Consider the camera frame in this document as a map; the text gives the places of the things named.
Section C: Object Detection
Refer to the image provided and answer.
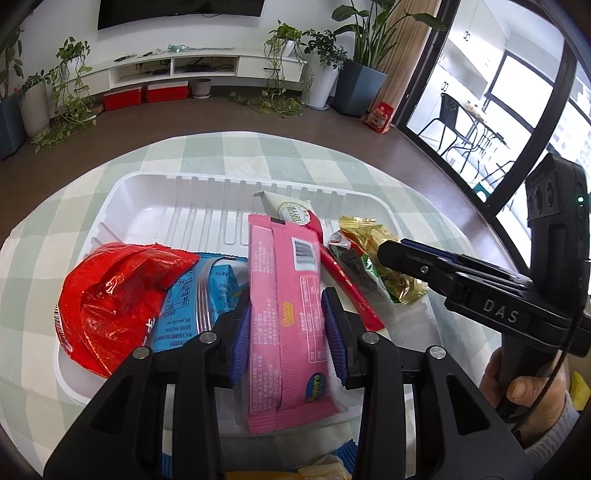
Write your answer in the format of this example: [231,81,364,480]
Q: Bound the bushy plant in white pot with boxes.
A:
[302,28,348,112]

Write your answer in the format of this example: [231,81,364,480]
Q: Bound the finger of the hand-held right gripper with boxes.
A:
[378,239,468,302]
[400,238,533,290]

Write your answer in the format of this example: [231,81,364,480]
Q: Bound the person's right forearm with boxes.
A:
[521,396,583,477]

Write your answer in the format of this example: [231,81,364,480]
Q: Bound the dark blue snack packet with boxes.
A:
[161,438,359,480]

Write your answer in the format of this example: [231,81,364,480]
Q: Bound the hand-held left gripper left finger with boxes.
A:
[44,302,253,480]

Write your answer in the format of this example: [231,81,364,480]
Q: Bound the red paper bag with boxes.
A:
[363,101,396,136]

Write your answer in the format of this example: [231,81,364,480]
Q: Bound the trailing vine plant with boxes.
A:
[34,38,99,154]

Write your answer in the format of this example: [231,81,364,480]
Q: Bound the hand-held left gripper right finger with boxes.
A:
[322,287,520,480]

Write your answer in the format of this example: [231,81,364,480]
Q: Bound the light blue snack packet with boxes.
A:
[151,253,253,354]

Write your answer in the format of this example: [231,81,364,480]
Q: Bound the beige curtain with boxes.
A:
[373,0,445,121]

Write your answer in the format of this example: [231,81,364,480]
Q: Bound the red crinkled snack packet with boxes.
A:
[55,242,201,380]

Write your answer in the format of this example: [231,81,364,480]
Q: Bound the hanging vine in white pot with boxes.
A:
[229,20,315,117]

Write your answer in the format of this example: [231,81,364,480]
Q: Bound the black sliding door frame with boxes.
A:
[392,0,591,280]

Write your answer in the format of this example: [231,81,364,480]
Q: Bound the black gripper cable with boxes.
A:
[512,258,591,441]

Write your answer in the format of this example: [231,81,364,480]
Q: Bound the pink snack packet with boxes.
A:
[246,213,345,435]

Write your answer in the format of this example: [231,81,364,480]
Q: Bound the plant in ribbed grey pot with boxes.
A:
[17,71,52,140]

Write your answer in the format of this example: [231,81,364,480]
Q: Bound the red storage box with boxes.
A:
[102,86,143,112]
[145,80,190,103]

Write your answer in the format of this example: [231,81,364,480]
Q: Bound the balcony table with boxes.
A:
[463,103,509,163]

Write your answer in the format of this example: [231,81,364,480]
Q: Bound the white plastic tray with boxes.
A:
[54,171,445,438]

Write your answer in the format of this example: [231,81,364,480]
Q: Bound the green seed snack packet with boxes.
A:
[327,230,403,305]

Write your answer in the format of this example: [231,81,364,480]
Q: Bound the gold foil snack packet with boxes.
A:
[338,215,429,306]

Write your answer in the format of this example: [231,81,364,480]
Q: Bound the black balcony chair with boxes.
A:
[417,92,475,156]
[470,158,519,188]

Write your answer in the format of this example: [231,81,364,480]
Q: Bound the white and red stick packet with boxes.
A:
[252,191,387,334]

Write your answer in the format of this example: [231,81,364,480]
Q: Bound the person's right hand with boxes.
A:
[479,345,570,448]

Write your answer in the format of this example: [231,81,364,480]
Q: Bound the yellow cloth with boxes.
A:
[570,370,591,408]

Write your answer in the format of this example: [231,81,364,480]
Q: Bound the wall-mounted black television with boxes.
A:
[96,0,267,31]

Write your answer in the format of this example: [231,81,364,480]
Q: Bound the white balcony cabinets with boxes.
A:
[433,8,509,108]

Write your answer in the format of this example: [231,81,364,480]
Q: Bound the leafy tree in blue pot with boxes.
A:
[0,27,27,161]

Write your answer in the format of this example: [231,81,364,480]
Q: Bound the broad-leaf plant in blue pot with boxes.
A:
[329,0,450,118]

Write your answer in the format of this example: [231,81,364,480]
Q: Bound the white television cabinet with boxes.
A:
[68,45,315,100]

